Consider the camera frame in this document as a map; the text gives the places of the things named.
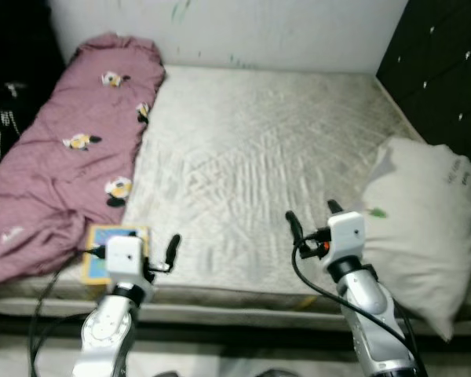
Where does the colourful children's book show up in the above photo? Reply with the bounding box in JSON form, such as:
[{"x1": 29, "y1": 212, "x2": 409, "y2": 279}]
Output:
[{"x1": 82, "y1": 225, "x2": 152, "y2": 285}]

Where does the white pillow with green tree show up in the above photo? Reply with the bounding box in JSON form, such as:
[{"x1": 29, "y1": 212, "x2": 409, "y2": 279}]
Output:
[{"x1": 361, "y1": 137, "x2": 471, "y2": 341}]

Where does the beige quilted mattress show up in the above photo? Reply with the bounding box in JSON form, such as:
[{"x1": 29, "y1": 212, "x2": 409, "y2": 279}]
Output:
[{"x1": 0, "y1": 64, "x2": 471, "y2": 327}]

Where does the pink cartoon print blanket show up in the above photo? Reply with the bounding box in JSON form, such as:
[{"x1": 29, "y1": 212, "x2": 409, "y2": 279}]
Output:
[{"x1": 0, "y1": 31, "x2": 166, "y2": 289}]

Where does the black tufted headboard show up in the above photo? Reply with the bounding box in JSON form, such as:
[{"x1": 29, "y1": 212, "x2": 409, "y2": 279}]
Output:
[{"x1": 375, "y1": 0, "x2": 471, "y2": 170}]

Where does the black bag with white print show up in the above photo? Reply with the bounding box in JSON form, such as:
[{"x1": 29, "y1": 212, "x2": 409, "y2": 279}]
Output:
[{"x1": 0, "y1": 47, "x2": 64, "y2": 166}]

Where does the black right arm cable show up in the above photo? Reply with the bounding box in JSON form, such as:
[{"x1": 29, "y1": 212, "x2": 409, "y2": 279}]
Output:
[{"x1": 290, "y1": 240, "x2": 425, "y2": 372}]

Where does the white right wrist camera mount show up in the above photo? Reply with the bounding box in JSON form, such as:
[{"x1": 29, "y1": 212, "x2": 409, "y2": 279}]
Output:
[{"x1": 326, "y1": 210, "x2": 367, "y2": 264}]

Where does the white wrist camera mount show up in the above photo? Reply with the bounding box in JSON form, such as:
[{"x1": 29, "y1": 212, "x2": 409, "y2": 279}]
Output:
[
  {"x1": 104, "y1": 235, "x2": 146, "y2": 282},
  {"x1": 326, "y1": 210, "x2": 367, "y2": 264}
]

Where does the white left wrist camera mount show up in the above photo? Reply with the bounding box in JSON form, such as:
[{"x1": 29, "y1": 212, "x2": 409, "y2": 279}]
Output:
[{"x1": 104, "y1": 235, "x2": 146, "y2": 282}]

